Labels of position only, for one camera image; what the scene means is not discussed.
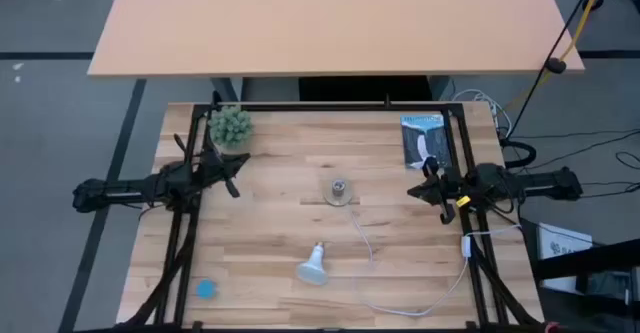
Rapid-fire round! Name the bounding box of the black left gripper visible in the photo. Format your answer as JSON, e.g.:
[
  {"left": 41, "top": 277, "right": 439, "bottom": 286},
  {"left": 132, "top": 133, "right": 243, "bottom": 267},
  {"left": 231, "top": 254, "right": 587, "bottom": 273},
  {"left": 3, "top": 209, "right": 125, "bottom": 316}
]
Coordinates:
[{"left": 197, "top": 143, "right": 251, "bottom": 200}]

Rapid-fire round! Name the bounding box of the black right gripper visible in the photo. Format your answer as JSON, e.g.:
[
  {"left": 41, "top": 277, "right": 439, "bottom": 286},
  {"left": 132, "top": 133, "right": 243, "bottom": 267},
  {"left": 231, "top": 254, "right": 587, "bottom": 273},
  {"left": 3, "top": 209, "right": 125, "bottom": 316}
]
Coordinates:
[{"left": 406, "top": 156, "right": 472, "bottom": 226}]

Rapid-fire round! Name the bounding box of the wooden lamp base metal socket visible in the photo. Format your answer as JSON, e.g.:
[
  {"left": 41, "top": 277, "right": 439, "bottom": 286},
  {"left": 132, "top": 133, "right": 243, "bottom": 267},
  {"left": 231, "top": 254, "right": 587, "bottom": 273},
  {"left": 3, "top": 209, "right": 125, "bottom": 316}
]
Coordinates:
[{"left": 322, "top": 176, "right": 355, "bottom": 208}]

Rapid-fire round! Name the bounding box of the white reflector lightbulb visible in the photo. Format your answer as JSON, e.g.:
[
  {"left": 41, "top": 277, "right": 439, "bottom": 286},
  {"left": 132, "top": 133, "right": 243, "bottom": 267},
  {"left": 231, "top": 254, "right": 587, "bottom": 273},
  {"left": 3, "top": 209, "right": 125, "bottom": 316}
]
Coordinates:
[{"left": 294, "top": 241, "right": 330, "bottom": 287}]

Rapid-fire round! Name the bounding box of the green succulent in patterned pot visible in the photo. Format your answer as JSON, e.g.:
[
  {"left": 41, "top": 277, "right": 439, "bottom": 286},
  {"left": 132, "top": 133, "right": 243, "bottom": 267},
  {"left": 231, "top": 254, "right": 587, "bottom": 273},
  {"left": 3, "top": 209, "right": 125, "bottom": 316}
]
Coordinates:
[{"left": 207, "top": 104, "right": 255, "bottom": 150}]

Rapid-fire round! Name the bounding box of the waterfall picture postcard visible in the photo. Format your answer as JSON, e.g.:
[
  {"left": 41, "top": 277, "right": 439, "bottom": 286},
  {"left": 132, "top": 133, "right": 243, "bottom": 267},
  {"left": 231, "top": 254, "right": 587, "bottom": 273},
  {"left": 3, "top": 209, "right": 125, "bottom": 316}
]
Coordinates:
[{"left": 399, "top": 114, "right": 454, "bottom": 170}]

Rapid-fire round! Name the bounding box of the grey desk leg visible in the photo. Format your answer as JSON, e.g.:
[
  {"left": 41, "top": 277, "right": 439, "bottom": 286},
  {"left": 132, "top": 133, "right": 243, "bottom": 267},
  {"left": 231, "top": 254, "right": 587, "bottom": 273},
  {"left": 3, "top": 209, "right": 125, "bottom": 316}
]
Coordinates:
[
  {"left": 209, "top": 76, "right": 244, "bottom": 105},
  {"left": 428, "top": 76, "right": 452, "bottom": 102}
]

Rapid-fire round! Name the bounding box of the black panel under desk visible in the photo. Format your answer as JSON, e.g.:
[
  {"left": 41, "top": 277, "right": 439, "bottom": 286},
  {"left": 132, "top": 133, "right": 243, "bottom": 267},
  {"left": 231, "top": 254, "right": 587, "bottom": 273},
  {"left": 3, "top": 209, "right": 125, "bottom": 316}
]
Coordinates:
[{"left": 298, "top": 76, "right": 434, "bottom": 103}]

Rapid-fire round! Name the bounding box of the blue round disc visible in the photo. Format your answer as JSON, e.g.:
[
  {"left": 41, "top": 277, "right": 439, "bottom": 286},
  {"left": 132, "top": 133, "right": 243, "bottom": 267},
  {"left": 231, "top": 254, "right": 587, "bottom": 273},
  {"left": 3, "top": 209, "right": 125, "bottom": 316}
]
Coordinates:
[{"left": 195, "top": 278, "right": 219, "bottom": 301}]

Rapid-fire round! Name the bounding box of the white printed box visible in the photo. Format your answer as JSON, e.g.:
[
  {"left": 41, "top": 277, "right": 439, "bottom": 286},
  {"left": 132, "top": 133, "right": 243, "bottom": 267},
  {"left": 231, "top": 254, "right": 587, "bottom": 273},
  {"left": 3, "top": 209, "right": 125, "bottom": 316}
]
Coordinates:
[{"left": 537, "top": 221, "right": 594, "bottom": 292}]

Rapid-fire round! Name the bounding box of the orange desk top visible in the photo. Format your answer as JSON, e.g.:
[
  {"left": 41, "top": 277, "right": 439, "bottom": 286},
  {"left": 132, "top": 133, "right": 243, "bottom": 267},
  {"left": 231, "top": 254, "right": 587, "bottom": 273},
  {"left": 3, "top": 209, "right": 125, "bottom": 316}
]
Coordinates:
[{"left": 87, "top": 0, "right": 585, "bottom": 78}]

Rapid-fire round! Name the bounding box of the black metal beam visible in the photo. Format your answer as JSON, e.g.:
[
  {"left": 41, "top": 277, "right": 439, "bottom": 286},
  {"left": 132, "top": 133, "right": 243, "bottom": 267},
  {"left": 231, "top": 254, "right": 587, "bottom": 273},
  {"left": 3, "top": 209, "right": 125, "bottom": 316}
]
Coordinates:
[{"left": 532, "top": 237, "right": 640, "bottom": 282}]

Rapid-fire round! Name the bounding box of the black round puck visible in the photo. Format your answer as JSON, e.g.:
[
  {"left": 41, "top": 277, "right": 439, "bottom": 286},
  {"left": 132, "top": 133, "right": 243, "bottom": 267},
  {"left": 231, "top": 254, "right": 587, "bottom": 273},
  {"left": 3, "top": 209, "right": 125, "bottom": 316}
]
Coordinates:
[{"left": 544, "top": 56, "right": 567, "bottom": 75}]

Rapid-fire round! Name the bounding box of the dark grey equipment box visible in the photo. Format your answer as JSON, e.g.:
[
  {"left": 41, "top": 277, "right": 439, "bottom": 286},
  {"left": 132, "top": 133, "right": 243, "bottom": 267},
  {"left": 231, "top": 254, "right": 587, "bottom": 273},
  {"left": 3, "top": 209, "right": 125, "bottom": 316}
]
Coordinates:
[{"left": 574, "top": 270, "right": 640, "bottom": 319}]

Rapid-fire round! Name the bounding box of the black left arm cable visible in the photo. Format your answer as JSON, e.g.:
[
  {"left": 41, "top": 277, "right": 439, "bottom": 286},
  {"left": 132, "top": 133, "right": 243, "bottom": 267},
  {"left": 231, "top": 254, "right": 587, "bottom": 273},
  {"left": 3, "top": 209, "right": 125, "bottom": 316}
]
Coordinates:
[{"left": 172, "top": 132, "right": 189, "bottom": 158}]

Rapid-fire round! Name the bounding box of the black metal table frame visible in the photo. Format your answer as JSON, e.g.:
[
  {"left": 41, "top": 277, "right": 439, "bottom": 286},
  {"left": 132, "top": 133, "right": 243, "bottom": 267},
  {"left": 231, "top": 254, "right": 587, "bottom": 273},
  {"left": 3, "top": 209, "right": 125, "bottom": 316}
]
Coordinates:
[{"left": 114, "top": 90, "right": 551, "bottom": 333}]

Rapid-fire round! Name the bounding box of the white cable bundle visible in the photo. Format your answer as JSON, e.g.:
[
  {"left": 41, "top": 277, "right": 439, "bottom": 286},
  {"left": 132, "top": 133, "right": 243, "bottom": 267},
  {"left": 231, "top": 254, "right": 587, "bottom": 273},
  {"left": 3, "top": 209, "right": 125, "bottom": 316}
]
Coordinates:
[{"left": 452, "top": 88, "right": 514, "bottom": 137}]

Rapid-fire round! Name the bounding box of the white lamp cord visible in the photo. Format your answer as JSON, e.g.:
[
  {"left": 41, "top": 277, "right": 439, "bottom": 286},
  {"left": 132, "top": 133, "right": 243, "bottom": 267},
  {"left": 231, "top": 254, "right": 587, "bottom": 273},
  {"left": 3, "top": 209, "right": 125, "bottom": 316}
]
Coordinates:
[{"left": 348, "top": 206, "right": 522, "bottom": 318}]

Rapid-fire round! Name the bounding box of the black slanted cable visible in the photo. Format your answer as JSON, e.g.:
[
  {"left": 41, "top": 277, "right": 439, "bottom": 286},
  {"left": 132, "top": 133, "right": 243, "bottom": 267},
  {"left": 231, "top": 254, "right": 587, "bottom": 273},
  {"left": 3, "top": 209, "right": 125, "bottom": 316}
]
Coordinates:
[{"left": 505, "top": 0, "right": 601, "bottom": 140}]

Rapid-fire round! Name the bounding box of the thin black floor cable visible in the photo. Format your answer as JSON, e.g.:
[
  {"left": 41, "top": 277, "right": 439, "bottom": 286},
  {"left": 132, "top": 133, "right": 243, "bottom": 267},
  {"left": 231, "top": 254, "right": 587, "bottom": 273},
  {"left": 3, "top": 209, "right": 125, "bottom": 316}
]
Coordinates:
[
  {"left": 509, "top": 128, "right": 640, "bottom": 142},
  {"left": 579, "top": 181, "right": 640, "bottom": 200},
  {"left": 615, "top": 150, "right": 640, "bottom": 171}
]

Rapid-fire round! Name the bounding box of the yellow cable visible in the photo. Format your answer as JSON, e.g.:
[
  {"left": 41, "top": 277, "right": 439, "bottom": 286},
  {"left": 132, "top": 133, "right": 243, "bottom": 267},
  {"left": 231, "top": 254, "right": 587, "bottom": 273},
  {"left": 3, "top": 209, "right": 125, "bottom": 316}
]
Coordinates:
[{"left": 502, "top": 0, "right": 612, "bottom": 113}]

